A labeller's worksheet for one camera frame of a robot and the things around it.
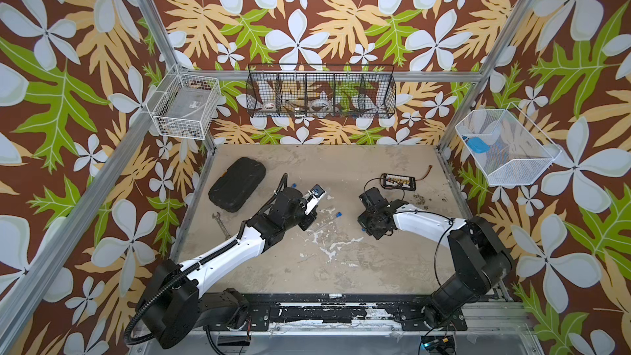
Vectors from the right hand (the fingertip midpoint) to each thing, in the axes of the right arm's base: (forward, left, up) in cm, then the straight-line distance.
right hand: (357, 223), depth 93 cm
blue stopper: (+18, +25, 0) cm, 31 cm away
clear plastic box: (+30, +61, +33) cm, 76 cm away
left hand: (+1, +16, +15) cm, 22 cm away
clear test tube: (+1, +12, -2) cm, 12 cm away
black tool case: (+16, +48, +4) cm, 51 cm away
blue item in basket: (+19, -42, +23) cm, 52 cm away
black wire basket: (+44, +13, +29) cm, 54 cm away
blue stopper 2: (+4, +7, -1) cm, 8 cm away
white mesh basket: (+11, -50, +28) cm, 58 cm away
